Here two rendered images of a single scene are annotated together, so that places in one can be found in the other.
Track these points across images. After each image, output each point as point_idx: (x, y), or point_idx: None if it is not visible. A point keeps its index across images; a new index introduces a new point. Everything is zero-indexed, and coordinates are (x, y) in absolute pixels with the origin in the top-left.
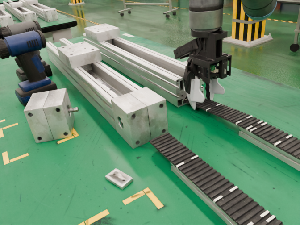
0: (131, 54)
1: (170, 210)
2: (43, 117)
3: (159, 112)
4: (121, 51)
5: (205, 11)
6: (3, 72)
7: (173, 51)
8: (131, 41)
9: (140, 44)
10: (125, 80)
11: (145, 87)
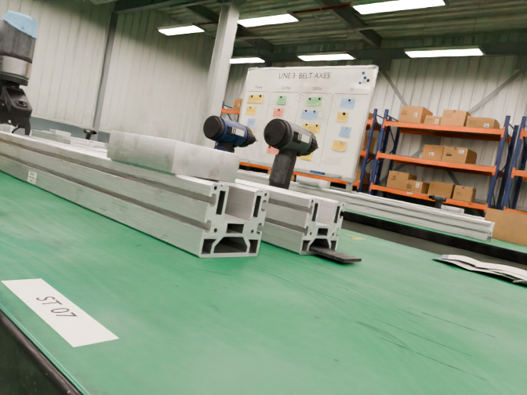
0: (78, 147)
1: None
2: None
3: None
4: (99, 152)
5: (7, 61)
6: (383, 249)
7: (32, 110)
8: (51, 250)
9: (9, 226)
10: (91, 147)
11: (71, 139)
